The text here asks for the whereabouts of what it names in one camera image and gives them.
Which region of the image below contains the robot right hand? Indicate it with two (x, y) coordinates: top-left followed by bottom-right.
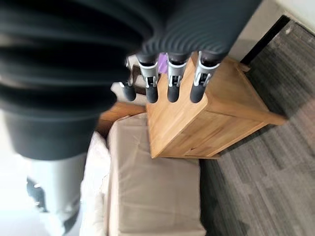
(0, 0), (262, 236)

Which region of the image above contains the wooden bed headboard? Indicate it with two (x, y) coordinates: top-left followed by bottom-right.
(94, 101), (148, 138)

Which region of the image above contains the beige sheeted bed mattress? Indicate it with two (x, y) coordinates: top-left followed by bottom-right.
(107, 113), (207, 236)

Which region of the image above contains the dark brown furniture piece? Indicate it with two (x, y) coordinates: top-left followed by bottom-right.
(131, 64), (149, 97)

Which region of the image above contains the purple small object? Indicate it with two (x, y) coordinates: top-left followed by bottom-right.
(157, 52), (171, 75)

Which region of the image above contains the white quilt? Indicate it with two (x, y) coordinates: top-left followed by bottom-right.
(80, 131), (113, 236)

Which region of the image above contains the wooden bedside cabinet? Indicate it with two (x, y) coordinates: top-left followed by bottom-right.
(145, 50), (287, 160)

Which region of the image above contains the black baseboard strip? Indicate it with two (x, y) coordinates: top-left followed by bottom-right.
(240, 14), (291, 66)

